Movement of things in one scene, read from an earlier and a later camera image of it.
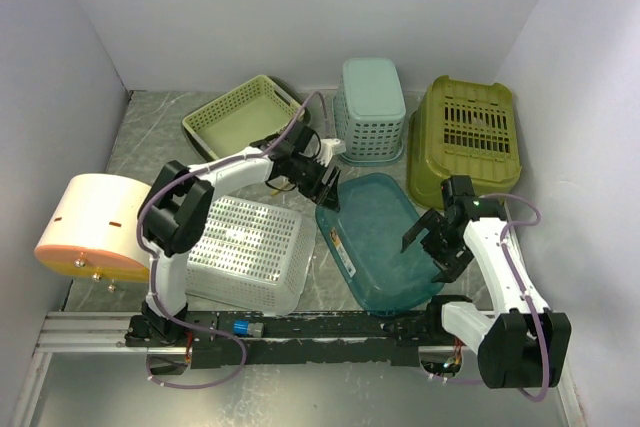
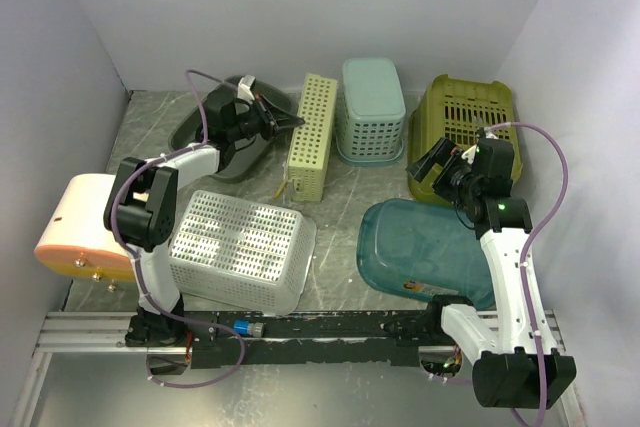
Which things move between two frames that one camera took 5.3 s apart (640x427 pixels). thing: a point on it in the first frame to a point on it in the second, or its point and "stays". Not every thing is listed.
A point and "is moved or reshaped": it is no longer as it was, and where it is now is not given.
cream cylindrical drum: (91, 225) stays
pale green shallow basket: (255, 110) is moved or reshaped
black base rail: (391, 336) stays
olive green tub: (462, 128) stays
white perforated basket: (251, 257) stays
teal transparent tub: (367, 235) is moved or reshaped
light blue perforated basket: (369, 112) stays
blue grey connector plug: (244, 327) stays
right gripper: (449, 262) to (440, 152)
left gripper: (330, 198) to (283, 118)
